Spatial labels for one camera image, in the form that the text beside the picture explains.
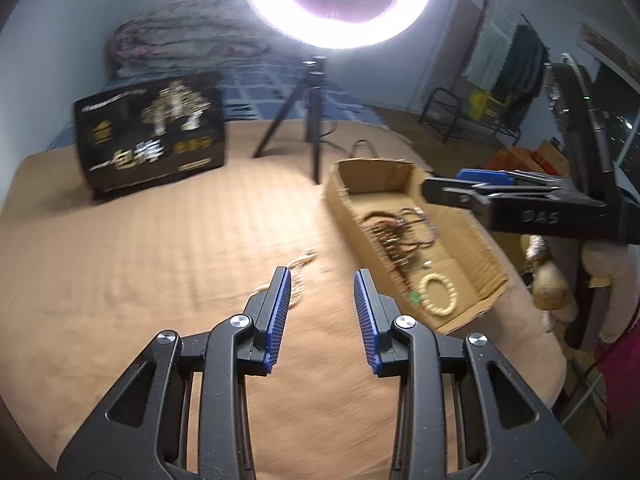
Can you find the yellow box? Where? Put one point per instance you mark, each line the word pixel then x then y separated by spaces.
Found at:
pixel 482 105

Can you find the blue patterned bed sheet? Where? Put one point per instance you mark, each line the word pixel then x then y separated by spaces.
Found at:
pixel 250 95

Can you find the folded floral quilt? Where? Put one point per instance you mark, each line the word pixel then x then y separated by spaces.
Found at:
pixel 190 35

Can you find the black printed bag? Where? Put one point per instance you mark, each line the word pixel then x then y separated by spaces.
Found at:
pixel 150 160

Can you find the black metal floor rack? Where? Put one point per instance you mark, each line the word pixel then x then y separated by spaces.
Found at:
pixel 440 110

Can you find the beige plush toy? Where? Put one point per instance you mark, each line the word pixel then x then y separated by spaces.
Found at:
pixel 550 285

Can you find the black tripod stand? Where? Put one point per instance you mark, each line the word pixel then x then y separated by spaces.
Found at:
pixel 315 90

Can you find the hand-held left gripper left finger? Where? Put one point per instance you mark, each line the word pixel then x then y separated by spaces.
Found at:
pixel 280 310

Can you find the thin black bangle with charm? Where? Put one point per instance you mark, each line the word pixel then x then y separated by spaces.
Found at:
pixel 429 232

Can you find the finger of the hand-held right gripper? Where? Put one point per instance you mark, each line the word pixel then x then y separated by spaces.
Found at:
pixel 480 175
pixel 445 192

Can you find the cardboard box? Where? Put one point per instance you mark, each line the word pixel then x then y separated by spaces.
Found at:
pixel 465 240

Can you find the orange brown carton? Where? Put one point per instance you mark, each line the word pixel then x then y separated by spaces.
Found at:
pixel 530 160

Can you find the dark hanging clothes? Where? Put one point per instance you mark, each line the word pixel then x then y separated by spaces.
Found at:
pixel 525 70

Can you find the person's right hand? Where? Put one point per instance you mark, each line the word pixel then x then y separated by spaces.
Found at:
pixel 620 290

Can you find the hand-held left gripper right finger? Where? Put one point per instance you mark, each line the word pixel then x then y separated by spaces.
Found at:
pixel 365 310

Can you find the white hanging towel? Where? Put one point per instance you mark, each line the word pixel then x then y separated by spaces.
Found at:
pixel 492 50

